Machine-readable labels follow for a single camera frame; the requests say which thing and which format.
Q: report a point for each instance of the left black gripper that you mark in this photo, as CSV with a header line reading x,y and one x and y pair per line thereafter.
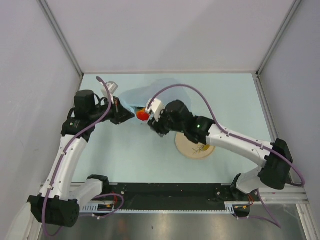
x,y
120,113

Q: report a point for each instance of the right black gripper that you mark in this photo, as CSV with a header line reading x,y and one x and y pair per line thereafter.
x,y
157,125

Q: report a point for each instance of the fake orange persimmon fruit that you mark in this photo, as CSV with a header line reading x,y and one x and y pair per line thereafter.
x,y
142,115

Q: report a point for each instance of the round beige ceramic plate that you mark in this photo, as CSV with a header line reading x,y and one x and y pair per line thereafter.
x,y
192,150

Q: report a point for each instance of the fake yellow banana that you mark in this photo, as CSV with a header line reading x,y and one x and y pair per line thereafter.
x,y
205,147

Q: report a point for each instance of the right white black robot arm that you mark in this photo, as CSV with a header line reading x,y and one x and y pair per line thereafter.
x,y
273,159

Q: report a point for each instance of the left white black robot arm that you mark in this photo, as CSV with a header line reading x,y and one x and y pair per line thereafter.
x,y
56,204

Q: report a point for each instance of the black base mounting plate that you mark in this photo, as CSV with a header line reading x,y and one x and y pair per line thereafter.
x,y
172,198

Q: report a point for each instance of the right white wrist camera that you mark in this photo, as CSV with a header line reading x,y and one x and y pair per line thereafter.
x,y
154,107

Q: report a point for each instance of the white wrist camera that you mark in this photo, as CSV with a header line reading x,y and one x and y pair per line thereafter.
x,y
154,107
112,87

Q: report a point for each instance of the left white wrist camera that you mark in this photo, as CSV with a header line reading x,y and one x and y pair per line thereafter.
x,y
112,87

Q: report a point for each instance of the right aluminium corner post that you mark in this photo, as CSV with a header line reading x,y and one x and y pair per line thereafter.
x,y
279,34

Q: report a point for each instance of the aluminium corner post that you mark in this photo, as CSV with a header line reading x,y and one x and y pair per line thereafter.
x,y
49,15
279,34

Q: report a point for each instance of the left aluminium corner post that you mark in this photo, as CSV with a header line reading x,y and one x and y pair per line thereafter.
x,y
49,15

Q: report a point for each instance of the aluminium front frame rail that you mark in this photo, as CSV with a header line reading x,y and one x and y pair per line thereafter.
x,y
289,195

